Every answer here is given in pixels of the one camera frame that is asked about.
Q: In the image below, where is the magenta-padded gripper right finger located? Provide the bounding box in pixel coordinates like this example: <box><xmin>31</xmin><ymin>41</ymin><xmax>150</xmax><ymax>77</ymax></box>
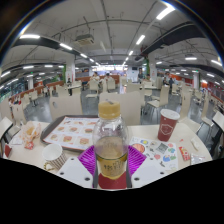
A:
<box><xmin>125</xmin><ymin>144</ymin><xmax>168</xmax><ymax>189</ymax></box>

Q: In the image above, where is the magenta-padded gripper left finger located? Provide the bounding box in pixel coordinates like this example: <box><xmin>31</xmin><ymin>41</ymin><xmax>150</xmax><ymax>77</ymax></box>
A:
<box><xmin>56</xmin><ymin>144</ymin><xmax>100</xmax><ymax>189</ymax></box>

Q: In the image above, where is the clear tea bottle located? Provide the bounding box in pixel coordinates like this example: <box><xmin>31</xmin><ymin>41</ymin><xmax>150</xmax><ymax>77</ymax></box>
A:
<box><xmin>92</xmin><ymin>99</ymin><xmax>130</xmax><ymax>190</ymax></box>

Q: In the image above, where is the colourful printed leaflet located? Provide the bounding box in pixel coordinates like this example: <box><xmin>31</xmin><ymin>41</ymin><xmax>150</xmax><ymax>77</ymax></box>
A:
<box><xmin>129</xmin><ymin>135</ymin><xmax>179</xmax><ymax>171</ymax></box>

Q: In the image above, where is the brown tray with paper liner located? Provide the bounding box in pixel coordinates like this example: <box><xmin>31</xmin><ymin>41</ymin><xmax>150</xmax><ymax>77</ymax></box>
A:
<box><xmin>39</xmin><ymin>114</ymin><xmax>100</xmax><ymax>152</ymax></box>

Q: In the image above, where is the flat round red coaster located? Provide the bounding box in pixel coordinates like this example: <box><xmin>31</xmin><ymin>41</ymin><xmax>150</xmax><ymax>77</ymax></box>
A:
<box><xmin>97</xmin><ymin>171</ymin><xmax>129</xmax><ymax>190</ymax></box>

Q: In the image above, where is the red sauce packet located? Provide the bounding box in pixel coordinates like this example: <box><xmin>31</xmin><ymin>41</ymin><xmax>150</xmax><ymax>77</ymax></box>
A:
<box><xmin>178</xmin><ymin>146</ymin><xmax>191</xmax><ymax>162</ymax></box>
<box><xmin>23</xmin><ymin>141</ymin><xmax>35</xmax><ymax>150</ymax></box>

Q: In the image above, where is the tall red paper cup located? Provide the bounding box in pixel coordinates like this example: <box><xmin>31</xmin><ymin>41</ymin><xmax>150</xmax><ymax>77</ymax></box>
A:
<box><xmin>157</xmin><ymin>108</ymin><xmax>181</xmax><ymax>143</ymax></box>

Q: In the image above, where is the small white packet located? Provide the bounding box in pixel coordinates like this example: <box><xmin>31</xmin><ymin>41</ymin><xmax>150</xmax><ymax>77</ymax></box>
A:
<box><xmin>190</xmin><ymin>138</ymin><xmax>201</xmax><ymax>152</ymax></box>

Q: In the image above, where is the crumpled food wrapper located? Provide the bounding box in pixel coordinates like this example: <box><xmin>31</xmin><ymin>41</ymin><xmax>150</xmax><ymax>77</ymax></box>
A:
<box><xmin>19</xmin><ymin>120</ymin><xmax>43</xmax><ymax>148</ymax></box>

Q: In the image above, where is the cream chair with round hole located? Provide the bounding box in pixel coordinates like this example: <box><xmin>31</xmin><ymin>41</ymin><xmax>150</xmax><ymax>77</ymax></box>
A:
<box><xmin>49</xmin><ymin>95</ymin><xmax>84</xmax><ymax>122</ymax></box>
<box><xmin>98</xmin><ymin>91</ymin><xmax>142</xmax><ymax>127</ymax></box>

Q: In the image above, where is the white paper card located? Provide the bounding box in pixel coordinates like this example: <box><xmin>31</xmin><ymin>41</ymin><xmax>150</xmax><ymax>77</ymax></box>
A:
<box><xmin>9</xmin><ymin>133</ymin><xmax>24</xmax><ymax>146</ymax></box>

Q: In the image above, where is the cream chairs group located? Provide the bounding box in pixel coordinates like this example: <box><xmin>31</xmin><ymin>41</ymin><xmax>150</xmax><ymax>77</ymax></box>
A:
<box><xmin>0</xmin><ymin>78</ymin><xmax>224</xmax><ymax>134</ymax></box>

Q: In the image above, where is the cream side table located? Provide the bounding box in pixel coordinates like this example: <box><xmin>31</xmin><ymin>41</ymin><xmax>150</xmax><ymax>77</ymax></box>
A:
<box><xmin>0</xmin><ymin>116</ymin><xmax>14</xmax><ymax>141</ymax></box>
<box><xmin>211</xmin><ymin>110</ymin><xmax>224</xmax><ymax>134</ymax></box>

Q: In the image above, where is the person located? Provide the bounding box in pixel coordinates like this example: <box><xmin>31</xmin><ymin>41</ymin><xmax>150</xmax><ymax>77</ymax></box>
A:
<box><xmin>162</xmin><ymin>71</ymin><xmax>171</xmax><ymax>87</ymax></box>
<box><xmin>137</xmin><ymin>68</ymin><xmax>144</xmax><ymax>83</ymax></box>
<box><xmin>90</xmin><ymin>71</ymin><xmax>101</xmax><ymax>84</ymax></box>
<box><xmin>103</xmin><ymin>73</ymin><xmax>113</xmax><ymax>84</ymax></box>

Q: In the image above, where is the ceiling air conditioner unit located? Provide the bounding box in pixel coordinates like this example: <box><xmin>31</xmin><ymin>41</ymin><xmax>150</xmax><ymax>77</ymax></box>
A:
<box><xmin>74</xmin><ymin>33</ymin><xmax>95</xmax><ymax>47</ymax></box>

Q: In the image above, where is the ceiling lights group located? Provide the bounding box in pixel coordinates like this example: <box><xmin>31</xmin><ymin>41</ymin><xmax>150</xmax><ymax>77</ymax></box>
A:
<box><xmin>0</xmin><ymin>6</ymin><xmax>224</xmax><ymax>84</ymax></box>

